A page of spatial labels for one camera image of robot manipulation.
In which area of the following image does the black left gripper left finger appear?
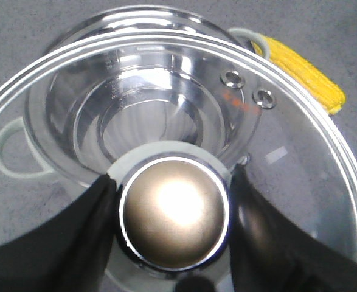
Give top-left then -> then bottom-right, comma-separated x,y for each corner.
0,175 -> 117,291

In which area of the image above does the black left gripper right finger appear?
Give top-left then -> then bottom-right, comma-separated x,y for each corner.
229,164 -> 357,291

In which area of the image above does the yellow corn cob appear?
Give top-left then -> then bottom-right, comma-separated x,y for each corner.
251,34 -> 347,115

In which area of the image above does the glass pot lid steel rim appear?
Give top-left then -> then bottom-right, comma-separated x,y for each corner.
0,29 -> 357,291

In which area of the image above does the pale green electric cooking pot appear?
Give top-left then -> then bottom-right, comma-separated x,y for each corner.
0,9 -> 272,195

